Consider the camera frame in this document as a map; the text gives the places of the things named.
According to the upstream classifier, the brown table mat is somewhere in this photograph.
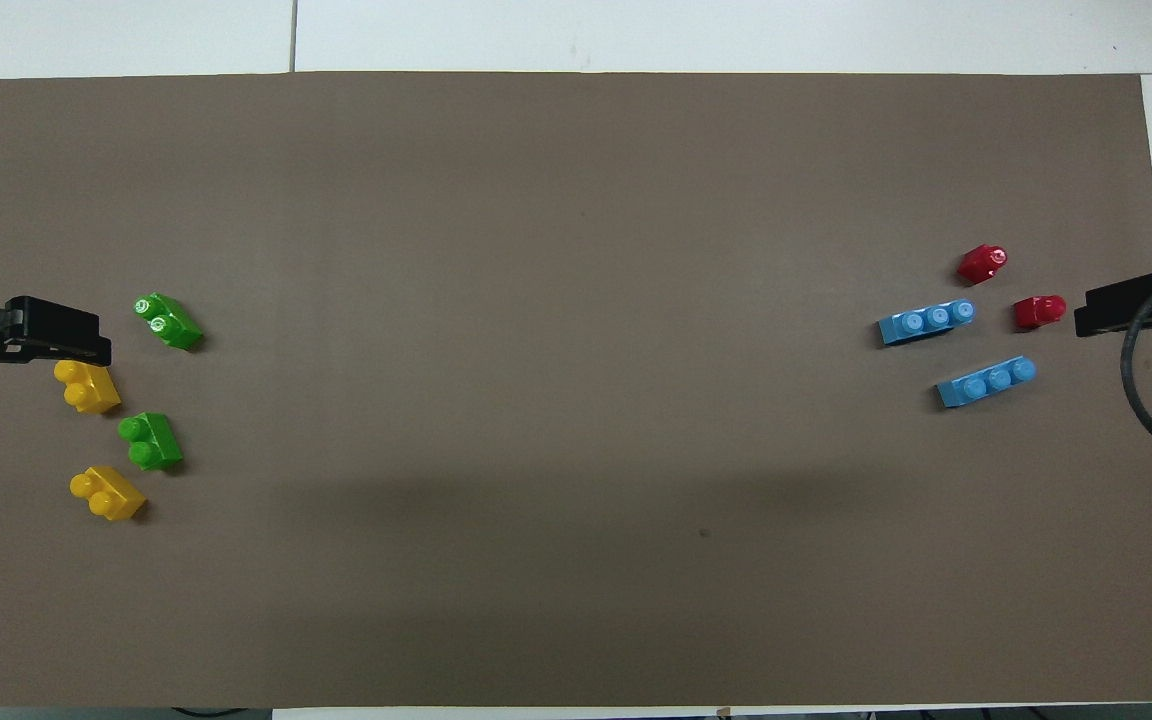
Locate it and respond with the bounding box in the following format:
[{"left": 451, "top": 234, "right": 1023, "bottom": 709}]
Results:
[{"left": 0, "top": 72, "right": 1152, "bottom": 709}]

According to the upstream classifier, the red single-stud toy block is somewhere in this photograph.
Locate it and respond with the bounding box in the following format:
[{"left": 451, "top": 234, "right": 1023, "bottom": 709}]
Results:
[
  {"left": 1012, "top": 294, "right": 1068, "bottom": 332},
  {"left": 956, "top": 244, "right": 1009, "bottom": 286}
]

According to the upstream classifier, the green two-stud toy block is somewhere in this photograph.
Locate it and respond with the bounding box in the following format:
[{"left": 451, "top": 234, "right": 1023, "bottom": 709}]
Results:
[
  {"left": 133, "top": 292, "right": 205, "bottom": 352},
  {"left": 118, "top": 411, "right": 184, "bottom": 472}
]

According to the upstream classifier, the blue three-stud toy block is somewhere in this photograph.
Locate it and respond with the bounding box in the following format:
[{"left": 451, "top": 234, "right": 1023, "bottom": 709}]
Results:
[
  {"left": 877, "top": 299, "right": 977, "bottom": 347},
  {"left": 935, "top": 357, "right": 1038, "bottom": 409}
]

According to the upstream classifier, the yellow two-stud toy block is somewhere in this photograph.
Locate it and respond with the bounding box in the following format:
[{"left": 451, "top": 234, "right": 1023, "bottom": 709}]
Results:
[
  {"left": 53, "top": 357, "right": 123, "bottom": 415},
  {"left": 69, "top": 466, "right": 148, "bottom": 522}
]

